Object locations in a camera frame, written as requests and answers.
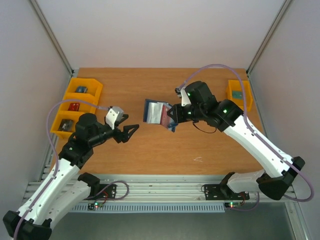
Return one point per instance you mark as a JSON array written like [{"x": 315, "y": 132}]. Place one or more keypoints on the yellow bin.
[
  {"x": 64, "y": 115},
  {"x": 74, "y": 97},
  {"x": 89, "y": 86},
  {"x": 236, "y": 85}
]

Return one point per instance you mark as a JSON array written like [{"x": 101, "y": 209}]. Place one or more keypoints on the controller board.
[
  {"x": 232, "y": 205},
  {"x": 95, "y": 205}
]

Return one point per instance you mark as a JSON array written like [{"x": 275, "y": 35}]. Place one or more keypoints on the yellow bin near left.
[{"x": 64, "y": 115}]

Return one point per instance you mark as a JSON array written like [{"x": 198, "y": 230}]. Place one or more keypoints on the red card in bin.
[{"x": 74, "y": 107}]

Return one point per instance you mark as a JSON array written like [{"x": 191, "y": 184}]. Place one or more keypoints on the yellow bin far left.
[{"x": 89, "y": 86}]

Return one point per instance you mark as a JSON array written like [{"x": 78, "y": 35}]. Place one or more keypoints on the grey slotted cable duct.
[{"x": 133, "y": 208}]

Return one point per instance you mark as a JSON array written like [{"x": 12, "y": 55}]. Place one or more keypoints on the yellow bin right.
[{"x": 236, "y": 85}]

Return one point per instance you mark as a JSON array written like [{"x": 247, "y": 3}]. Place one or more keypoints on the teal card in bin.
[{"x": 238, "y": 95}]

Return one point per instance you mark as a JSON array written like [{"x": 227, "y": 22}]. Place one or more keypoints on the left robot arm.
[{"x": 36, "y": 218}]

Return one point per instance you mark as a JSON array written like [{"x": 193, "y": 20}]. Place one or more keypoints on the left controller board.
[{"x": 95, "y": 205}]

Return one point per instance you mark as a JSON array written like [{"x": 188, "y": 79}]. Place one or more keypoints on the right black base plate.
[{"x": 214, "y": 192}]

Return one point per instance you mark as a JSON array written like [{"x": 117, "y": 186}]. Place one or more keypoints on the dark card in bin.
[{"x": 65, "y": 125}]

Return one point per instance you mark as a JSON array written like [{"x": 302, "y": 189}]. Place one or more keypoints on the blue card holder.
[{"x": 155, "y": 112}]

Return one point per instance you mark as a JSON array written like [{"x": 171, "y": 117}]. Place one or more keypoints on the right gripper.
[{"x": 175, "y": 113}]

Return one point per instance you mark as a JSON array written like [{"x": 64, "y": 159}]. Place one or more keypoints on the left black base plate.
[{"x": 103, "y": 191}]

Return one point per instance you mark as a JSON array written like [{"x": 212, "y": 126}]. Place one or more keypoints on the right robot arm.
[{"x": 279, "y": 168}]

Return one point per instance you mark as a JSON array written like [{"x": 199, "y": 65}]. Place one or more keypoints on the right controller board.
[{"x": 232, "y": 205}]

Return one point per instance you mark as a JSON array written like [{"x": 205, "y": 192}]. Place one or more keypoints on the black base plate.
[
  {"x": 103, "y": 191},
  {"x": 214, "y": 192}
]

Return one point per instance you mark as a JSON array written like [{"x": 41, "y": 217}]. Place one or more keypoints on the blue card in bin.
[{"x": 81, "y": 89}]

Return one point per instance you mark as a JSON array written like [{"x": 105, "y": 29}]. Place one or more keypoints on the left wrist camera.
[{"x": 113, "y": 115}]

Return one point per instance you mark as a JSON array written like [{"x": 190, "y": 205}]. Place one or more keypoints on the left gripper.
[{"x": 125, "y": 136}]

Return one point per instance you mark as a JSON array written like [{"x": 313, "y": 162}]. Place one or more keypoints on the yellow bin middle left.
[{"x": 74, "y": 97}]

